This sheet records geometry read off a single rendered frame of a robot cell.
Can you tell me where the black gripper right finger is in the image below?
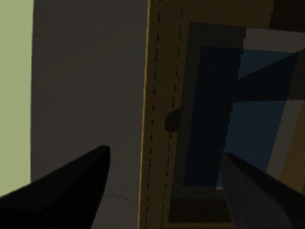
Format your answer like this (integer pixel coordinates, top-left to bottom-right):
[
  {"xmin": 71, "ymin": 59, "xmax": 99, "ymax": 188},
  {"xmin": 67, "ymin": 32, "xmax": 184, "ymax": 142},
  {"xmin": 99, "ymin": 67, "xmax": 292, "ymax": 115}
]
[{"xmin": 219, "ymin": 153, "xmax": 305, "ymax": 229}]

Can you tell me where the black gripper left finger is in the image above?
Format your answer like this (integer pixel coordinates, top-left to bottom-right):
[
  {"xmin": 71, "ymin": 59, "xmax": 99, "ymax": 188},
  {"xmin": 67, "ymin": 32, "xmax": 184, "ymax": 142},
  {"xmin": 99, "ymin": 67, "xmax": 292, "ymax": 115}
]
[{"xmin": 0, "ymin": 145, "xmax": 111, "ymax": 229}]

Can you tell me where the dark grey flat panel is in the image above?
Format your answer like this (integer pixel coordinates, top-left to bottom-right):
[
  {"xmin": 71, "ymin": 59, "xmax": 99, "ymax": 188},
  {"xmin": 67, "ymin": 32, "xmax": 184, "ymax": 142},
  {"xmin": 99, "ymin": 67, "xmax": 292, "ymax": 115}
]
[{"xmin": 30, "ymin": 0, "xmax": 148, "ymax": 229}]

